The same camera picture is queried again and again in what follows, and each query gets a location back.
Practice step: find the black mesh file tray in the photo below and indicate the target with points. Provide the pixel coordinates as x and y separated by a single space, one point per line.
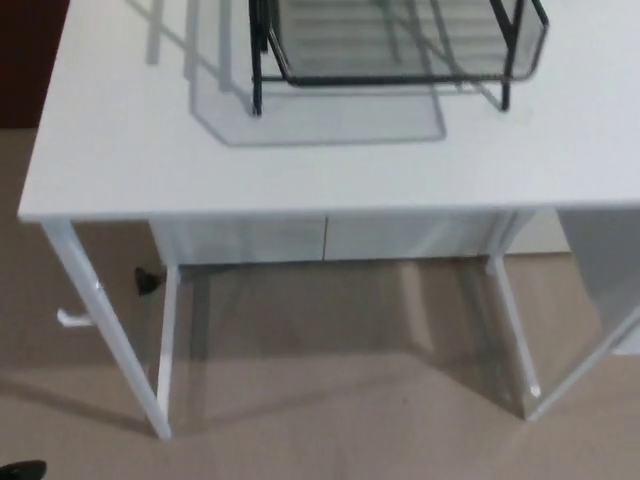
400 40

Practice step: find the white desk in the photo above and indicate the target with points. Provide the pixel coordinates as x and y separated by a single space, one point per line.
300 175

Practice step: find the black metal tray rack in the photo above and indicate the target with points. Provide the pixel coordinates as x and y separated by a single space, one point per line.
257 75

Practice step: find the black door stopper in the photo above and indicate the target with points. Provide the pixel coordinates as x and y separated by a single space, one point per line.
146 282

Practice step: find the dark brown wooden furniture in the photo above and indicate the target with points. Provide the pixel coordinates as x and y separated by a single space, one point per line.
25 60

